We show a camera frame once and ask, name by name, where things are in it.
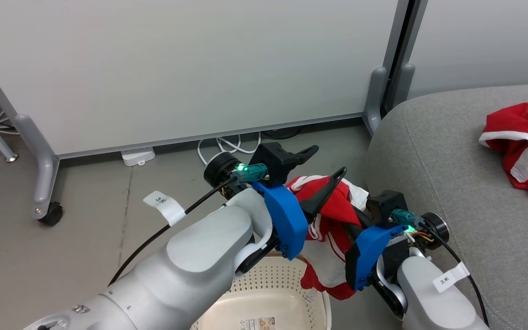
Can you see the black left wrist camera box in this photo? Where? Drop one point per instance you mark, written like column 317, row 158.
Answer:
column 273, row 160

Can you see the black caster wheel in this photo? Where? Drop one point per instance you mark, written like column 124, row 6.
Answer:
column 52, row 214

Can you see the printed basket sticker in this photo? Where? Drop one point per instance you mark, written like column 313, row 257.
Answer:
column 258, row 323

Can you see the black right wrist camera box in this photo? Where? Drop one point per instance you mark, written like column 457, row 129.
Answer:
column 385, row 204

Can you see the grey fabric sofa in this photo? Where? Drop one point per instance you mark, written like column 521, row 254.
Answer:
column 452, row 160

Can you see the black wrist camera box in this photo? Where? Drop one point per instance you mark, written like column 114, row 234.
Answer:
column 385, row 204
column 273, row 160

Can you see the red garment with white band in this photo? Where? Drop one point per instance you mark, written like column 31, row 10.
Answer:
column 520, row 123

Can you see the grey upright partition foot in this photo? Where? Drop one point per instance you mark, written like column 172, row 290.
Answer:
column 406, row 82
column 376, row 101

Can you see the narrow white partition panel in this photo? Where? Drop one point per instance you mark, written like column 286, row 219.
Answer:
column 484, row 41

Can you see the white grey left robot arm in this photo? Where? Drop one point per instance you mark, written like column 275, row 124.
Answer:
column 190, row 266

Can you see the beige perforated laundry basket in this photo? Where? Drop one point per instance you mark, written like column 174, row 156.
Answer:
column 264, row 293

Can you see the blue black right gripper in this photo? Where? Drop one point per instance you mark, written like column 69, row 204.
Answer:
column 369, row 252

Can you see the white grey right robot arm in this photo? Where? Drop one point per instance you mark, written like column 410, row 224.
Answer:
column 433, row 302

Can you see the red garment with white stripes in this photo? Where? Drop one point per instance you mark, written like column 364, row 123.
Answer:
column 337, row 215

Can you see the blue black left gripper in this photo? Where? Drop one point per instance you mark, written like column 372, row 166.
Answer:
column 287, row 220

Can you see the large white partition panel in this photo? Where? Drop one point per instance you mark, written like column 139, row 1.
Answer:
column 200, row 68

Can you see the grey table leg with caster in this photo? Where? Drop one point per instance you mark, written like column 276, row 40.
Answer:
column 44, row 174

